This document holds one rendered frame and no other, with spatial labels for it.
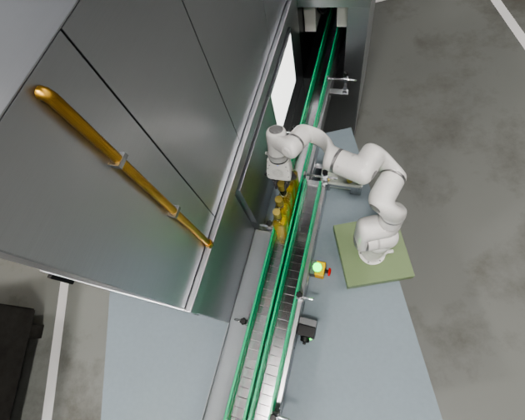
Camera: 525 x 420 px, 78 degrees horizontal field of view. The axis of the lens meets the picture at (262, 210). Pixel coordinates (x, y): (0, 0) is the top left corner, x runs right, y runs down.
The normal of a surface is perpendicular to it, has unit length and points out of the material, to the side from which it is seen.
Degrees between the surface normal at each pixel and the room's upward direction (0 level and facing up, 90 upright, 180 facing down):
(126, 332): 0
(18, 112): 90
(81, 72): 90
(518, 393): 0
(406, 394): 0
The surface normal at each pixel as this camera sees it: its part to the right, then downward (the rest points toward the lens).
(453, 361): -0.18, -0.40
